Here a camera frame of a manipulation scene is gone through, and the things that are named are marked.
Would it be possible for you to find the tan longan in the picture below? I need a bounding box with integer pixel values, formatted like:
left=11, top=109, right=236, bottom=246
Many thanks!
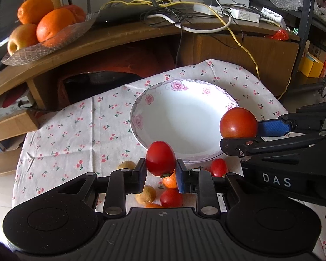
left=117, top=160, right=136, bottom=170
left=135, top=186, right=156, bottom=206

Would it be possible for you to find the large red tomato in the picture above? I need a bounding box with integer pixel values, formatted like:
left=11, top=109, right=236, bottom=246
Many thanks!
left=220, top=107, right=258, bottom=139

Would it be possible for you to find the small red cherry tomato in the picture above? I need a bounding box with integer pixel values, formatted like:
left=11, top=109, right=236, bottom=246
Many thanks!
left=210, top=159, right=228, bottom=177

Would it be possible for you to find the orange mandarin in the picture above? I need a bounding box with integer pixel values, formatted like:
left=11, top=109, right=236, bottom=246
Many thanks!
left=145, top=203, right=163, bottom=209
left=162, top=171, right=178, bottom=189

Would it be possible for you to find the hidden red cherry tomato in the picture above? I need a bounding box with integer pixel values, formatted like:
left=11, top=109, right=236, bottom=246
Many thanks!
left=160, top=189, right=183, bottom=208

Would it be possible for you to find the oval red cherry tomato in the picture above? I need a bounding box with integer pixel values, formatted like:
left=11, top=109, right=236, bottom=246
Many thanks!
left=146, top=141, right=176, bottom=177

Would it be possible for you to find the yellow box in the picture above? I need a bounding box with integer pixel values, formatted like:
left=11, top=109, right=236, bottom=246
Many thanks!
left=299, top=53, right=324, bottom=78

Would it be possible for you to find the cherry print tablecloth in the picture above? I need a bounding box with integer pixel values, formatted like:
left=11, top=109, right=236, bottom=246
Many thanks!
left=12, top=58, right=326, bottom=260

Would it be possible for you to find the white floral porcelain bowl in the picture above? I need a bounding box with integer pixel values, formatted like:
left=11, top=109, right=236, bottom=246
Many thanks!
left=130, top=79, right=238, bottom=164

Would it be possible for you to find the black metal shelf rack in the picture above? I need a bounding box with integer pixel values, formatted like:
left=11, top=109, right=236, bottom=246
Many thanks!
left=250, top=0, right=326, bottom=94

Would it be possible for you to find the wooden tv stand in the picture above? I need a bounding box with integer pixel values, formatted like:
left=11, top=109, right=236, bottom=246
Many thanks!
left=0, top=23, right=298, bottom=175

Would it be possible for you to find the red plastic bag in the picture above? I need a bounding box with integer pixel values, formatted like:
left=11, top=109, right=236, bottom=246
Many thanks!
left=266, top=29, right=289, bottom=41

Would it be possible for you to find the white labelled device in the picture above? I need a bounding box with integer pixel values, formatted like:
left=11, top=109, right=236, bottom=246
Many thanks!
left=261, top=7, right=287, bottom=30

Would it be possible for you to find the silver set-top box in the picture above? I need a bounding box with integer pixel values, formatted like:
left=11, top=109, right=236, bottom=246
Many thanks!
left=0, top=90, right=35, bottom=119

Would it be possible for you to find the white power strip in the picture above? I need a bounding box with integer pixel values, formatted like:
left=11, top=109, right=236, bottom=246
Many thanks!
left=193, top=4, right=260, bottom=23

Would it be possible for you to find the glass fruit dish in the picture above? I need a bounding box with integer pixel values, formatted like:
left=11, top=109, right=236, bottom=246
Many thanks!
left=1, top=12, right=99, bottom=66

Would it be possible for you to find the black wifi router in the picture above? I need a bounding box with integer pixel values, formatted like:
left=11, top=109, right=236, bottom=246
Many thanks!
left=62, top=0, right=186, bottom=28

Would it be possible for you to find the front large orange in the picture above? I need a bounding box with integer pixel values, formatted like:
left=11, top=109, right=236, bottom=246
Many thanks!
left=36, top=8, right=76, bottom=43

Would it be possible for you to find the large orange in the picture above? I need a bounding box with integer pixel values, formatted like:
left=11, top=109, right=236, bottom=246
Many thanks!
left=17, top=0, right=54, bottom=25
left=36, top=8, right=76, bottom=43

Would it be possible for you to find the yellow red apple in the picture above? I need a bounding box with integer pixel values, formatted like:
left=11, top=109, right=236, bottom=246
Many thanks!
left=7, top=24, right=39, bottom=55

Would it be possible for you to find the top large orange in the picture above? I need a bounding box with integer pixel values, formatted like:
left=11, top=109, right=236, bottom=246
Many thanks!
left=17, top=0, right=54, bottom=25

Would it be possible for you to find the thick white cable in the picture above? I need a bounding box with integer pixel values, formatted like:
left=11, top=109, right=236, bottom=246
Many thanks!
left=146, top=13, right=233, bottom=34

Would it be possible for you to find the yellow network cable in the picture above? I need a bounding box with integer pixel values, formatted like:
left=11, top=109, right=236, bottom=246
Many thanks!
left=99, top=0, right=293, bottom=102

